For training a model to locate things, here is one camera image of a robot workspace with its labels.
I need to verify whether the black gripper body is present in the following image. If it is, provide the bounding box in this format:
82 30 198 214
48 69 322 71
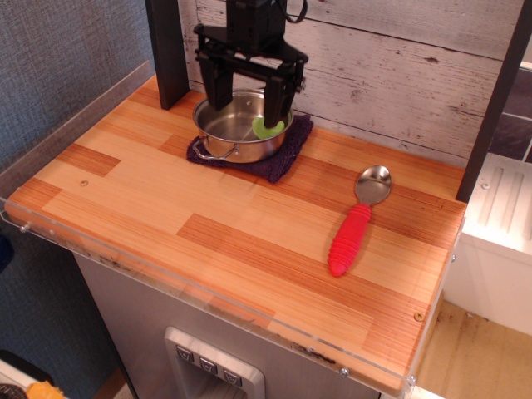
194 1 308 90

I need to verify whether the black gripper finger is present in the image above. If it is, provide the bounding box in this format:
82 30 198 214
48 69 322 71
197 52 234 111
264 66 299 128

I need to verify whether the green toy squash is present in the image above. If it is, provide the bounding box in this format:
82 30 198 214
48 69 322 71
252 116 286 140

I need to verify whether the stainless steel pot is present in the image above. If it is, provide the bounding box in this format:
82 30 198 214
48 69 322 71
193 89 293 164

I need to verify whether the purple knitted cloth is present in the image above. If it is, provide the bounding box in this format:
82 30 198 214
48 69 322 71
186 115 314 184

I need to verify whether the clear acrylic edge guard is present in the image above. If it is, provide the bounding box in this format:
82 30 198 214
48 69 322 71
5 190 465 398

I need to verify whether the grey toy fridge cabinet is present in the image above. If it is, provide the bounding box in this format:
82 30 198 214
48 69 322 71
75 254 380 398

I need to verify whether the white toy sink unit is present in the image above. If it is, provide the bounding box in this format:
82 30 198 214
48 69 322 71
442 61 532 337

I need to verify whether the silver dispenser panel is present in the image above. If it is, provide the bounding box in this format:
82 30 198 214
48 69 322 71
165 327 266 398

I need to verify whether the yellow object bottom left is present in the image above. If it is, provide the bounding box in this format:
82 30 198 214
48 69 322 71
1 382 67 399

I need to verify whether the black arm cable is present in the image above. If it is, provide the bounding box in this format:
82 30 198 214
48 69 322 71
282 0 309 24

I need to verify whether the red-handled metal spoon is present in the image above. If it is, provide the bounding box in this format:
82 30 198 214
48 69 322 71
328 165 392 277

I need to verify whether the dark right post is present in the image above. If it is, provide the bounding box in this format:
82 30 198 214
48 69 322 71
456 0 531 203

